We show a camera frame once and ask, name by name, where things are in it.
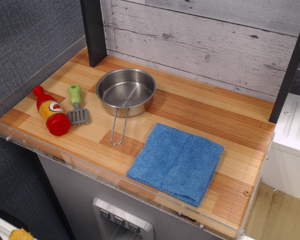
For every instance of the blue cloth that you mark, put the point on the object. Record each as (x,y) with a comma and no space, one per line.
(177,163)

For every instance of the black right support post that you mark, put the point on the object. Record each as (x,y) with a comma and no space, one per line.
(286,83)

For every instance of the silver dispenser button panel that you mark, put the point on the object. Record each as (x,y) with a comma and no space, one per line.
(118,224)

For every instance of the yellow tape wad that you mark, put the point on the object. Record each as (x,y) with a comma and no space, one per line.
(20,234)

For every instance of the black left support post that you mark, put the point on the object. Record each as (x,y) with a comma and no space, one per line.
(94,31)

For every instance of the stainless steel pot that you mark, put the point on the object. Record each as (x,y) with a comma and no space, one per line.
(125,93)

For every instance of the white drainboard counter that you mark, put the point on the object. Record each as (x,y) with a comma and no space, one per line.
(287,130)

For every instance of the clear acrylic guard rail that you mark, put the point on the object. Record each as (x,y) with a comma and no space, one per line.
(238,122)

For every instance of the red toy ketchup bottle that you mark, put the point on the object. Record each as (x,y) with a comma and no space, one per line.
(51,112)

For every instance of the grey toy kitchen cabinet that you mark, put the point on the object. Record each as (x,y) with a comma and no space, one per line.
(76,191)

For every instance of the green handled toy spatula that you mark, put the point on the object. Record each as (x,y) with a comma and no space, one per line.
(78,115)

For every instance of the black support post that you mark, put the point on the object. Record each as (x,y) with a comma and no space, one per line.
(94,31)
(286,83)

